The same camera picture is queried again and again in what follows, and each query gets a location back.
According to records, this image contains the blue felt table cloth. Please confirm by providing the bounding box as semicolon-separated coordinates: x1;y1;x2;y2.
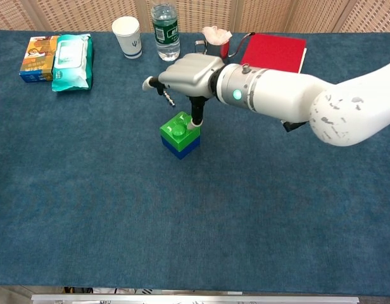
0;30;390;297

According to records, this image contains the green two-stud building block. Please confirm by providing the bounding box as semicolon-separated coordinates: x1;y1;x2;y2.
159;111;202;152

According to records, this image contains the steel gooseneck pitcher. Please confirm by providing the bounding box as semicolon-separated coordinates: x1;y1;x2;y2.
194;31;256;60

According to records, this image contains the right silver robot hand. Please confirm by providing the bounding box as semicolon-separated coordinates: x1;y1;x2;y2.
142;53;226;130

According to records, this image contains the white paper cup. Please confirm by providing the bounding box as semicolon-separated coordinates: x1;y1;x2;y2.
111;16;143;60

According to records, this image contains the orange snack box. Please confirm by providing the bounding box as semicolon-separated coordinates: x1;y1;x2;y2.
18;35;60;84

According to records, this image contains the blue four-stud building block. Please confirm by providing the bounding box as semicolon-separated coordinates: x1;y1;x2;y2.
161;134;201;160

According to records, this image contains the woven folding screen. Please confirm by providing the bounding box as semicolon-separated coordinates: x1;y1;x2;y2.
0;0;390;34

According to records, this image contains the aluminium profile rail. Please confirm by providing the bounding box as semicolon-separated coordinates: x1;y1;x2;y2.
30;293;360;304

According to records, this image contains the clear water bottle green label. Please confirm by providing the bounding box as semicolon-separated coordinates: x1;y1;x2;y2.
150;3;181;63

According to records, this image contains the beaded metal rod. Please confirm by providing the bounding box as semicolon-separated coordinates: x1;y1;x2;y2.
162;90;177;109

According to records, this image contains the crumpled white tissue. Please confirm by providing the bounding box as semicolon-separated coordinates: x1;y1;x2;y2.
201;26;233;45

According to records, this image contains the teal wet wipes pack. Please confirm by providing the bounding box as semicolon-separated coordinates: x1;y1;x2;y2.
51;33;94;92

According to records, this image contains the red folder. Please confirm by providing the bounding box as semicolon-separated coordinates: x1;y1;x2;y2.
239;33;308;74

